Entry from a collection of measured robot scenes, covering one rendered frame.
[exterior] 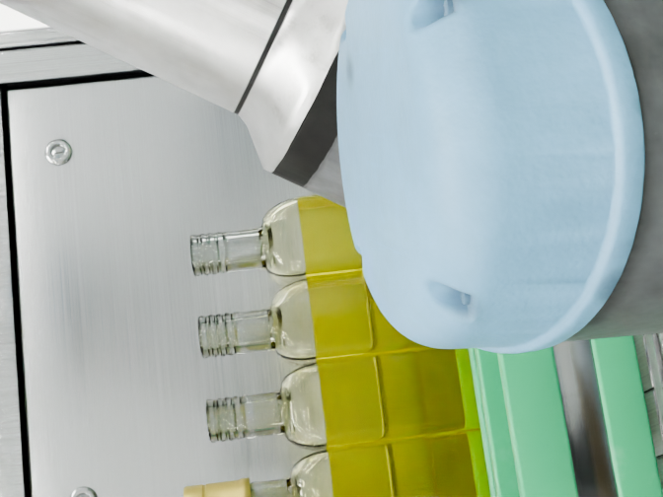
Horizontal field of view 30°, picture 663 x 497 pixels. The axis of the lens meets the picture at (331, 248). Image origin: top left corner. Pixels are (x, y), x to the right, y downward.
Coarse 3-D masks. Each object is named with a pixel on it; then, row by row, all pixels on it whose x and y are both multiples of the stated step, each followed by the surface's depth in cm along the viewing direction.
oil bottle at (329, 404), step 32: (416, 352) 82; (448, 352) 82; (288, 384) 82; (320, 384) 81; (352, 384) 82; (384, 384) 82; (416, 384) 82; (448, 384) 82; (288, 416) 81; (320, 416) 81; (352, 416) 81; (384, 416) 81; (416, 416) 81; (448, 416) 81; (320, 448) 82
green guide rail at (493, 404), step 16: (480, 352) 79; (480, 368) 79; (496, 368) 79; (480, 384) 79; (496, 384) 78; (496, 400) 78; (496, 416) 78; (496, 432) 78; (496, 448) 77; (496, 464) 77; (512, 464) 77; (496, 480) 77; (512, 480) 77; (496, 496) 77; (512, 496) 77
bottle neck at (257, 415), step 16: (208, 400) 83; (224, 400) 83; (240, 400) 83; (256, 400) 83; (272, 400) 83; (208, 416) 82; (224, 416) 82; (240, 416) 82; (256, 416) 82; (272, 416) 82; (208, 432) 82; (224, 432) 82; (240, 432) 82; (256, 432) 83; (272, 432) 83
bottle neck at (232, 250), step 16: (192, 240) 85; (208, 240) 85; (224, 240) 85; (240, 240) 85; (256, 240) 85; (192, 256) 85; (208, 256) 85; (224, 256) 85; (240, 256) 85; (256, 256) 85; (208, 272) 86; (224, 272) 86
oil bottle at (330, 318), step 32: (288, 288) 84; (320, 288) 83; (352, 288) 84; (288, 320) 83; (320, 320) 83; (352, 320) 83; (384, 320) 83; (288, 352) 83; (320, 352) 82; (352, 352) 83; (384, 352) 84
